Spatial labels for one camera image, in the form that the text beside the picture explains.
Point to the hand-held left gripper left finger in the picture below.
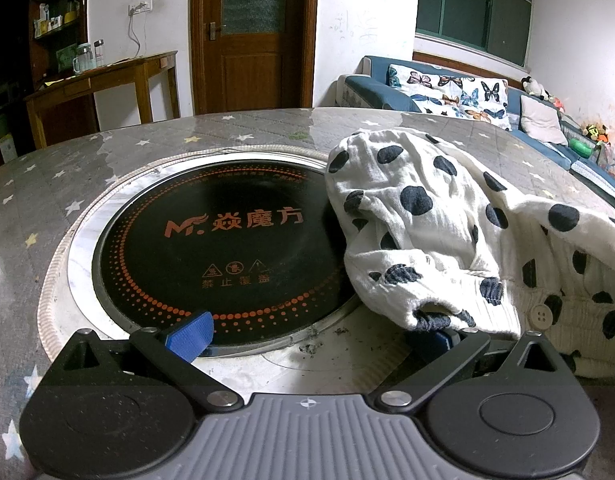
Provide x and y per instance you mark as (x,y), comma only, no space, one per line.
(190,335)

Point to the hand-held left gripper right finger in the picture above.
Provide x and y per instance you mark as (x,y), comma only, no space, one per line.
(445,342)

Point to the white black polka dot garment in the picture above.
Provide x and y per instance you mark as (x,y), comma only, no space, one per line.
(412,240)

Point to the round black heater plate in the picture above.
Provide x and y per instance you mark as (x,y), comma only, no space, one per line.
(212,260)

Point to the grey star quilted table cover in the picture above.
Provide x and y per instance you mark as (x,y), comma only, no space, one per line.
(37,185)

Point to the beige pillow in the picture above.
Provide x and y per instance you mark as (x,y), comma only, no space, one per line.
(540,120)

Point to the butterfly print pillow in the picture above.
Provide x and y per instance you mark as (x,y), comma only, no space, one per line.
(452,95)

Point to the small colourful plush toy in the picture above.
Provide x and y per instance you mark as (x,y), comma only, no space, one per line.
(595,131)

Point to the blue sofa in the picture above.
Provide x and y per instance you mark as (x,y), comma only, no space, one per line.
(372,92)

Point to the panda plush toy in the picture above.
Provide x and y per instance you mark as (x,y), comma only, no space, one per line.
(533,87)

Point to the brown wooden door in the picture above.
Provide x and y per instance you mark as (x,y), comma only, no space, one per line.
(247,70)

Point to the wooden side table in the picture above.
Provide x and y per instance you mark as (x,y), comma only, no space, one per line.
(112,67)

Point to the clear bottle with dark cap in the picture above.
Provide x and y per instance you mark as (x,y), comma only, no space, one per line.
(99,52)

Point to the glass jar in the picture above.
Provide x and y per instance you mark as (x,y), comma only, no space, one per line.
(83,57)

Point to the green box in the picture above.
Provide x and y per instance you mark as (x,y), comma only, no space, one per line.
(65,59)

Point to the dark wooden shelf cabinet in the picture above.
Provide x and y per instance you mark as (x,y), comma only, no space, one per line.
(35,60)

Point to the green framed window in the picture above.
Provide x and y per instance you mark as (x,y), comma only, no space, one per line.
(467,5)

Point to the white wall socket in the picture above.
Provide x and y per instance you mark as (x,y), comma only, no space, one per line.
(140,8)

